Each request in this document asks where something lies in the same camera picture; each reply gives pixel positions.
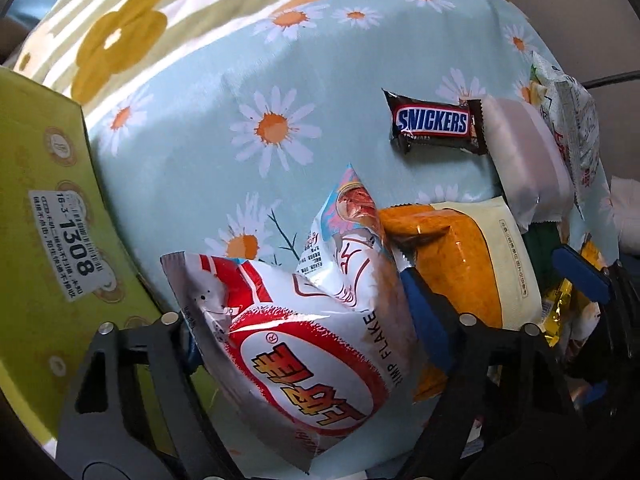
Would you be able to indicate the yellow candy wrapper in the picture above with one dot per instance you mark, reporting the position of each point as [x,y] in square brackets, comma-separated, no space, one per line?
[556,310]

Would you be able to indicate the white green snack packet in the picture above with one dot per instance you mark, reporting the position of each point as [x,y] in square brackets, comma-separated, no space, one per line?
[575,130]

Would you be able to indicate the white cloth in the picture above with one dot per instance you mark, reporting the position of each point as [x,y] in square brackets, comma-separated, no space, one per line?
[625,210]

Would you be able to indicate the orange cake packet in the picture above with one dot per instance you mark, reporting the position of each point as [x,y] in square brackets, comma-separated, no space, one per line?
[460,255]

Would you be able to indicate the dark green packet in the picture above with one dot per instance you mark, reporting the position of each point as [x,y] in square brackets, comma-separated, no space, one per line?
[542,247]

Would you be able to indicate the green cardboard box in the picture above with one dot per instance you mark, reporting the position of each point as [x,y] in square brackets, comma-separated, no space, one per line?
[47,240]

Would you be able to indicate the white red shrimp chip bag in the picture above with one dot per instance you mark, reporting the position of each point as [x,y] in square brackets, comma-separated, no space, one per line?
[295,355]

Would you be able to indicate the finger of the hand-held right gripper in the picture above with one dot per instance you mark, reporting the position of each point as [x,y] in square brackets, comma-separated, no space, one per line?
[594,393]
[580,270]

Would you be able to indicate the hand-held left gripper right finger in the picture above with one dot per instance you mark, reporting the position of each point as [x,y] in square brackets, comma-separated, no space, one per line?
[422,305]

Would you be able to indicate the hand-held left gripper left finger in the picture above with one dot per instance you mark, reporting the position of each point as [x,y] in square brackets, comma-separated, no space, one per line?
[162,337]

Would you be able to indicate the blue curtain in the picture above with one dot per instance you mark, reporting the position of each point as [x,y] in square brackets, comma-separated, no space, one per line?
[30,10]

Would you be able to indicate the daisy print blue cloth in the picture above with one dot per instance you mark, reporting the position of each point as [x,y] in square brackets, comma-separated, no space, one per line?
[200,125]

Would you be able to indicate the brown chocolate bar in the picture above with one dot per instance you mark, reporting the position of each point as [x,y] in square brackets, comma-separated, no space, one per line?
[430,121]

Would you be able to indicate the striped floral pillow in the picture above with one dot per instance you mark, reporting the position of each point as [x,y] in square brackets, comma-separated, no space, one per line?
[150,15]

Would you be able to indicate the pink bread in clear wrapper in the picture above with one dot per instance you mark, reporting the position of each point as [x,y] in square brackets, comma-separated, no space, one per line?
[525,160]

